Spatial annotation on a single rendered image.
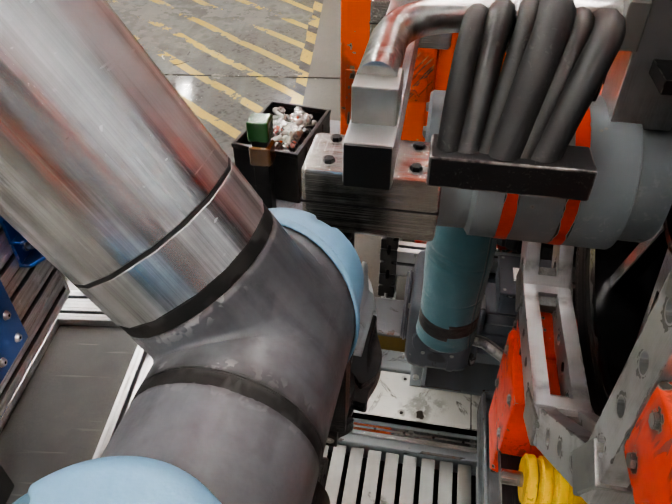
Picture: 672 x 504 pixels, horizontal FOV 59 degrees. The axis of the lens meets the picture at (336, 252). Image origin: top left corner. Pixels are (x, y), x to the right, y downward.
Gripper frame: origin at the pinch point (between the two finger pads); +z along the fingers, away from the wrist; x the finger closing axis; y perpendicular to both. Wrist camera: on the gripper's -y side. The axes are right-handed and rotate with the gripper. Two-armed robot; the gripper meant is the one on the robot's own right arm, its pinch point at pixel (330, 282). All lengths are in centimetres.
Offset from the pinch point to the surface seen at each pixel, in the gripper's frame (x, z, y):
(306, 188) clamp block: 1.0, -2.5, 10.5
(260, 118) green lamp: 23, 57, -17
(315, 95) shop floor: 46, 204, -83
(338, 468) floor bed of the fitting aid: 4, 28, -77
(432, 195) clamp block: -7.0, -2.5, 10.9
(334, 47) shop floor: 48, 260, -83
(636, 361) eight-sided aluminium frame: -20.5, -7.1, 3.3
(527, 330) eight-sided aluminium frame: -20.5, 18.3, -21.1
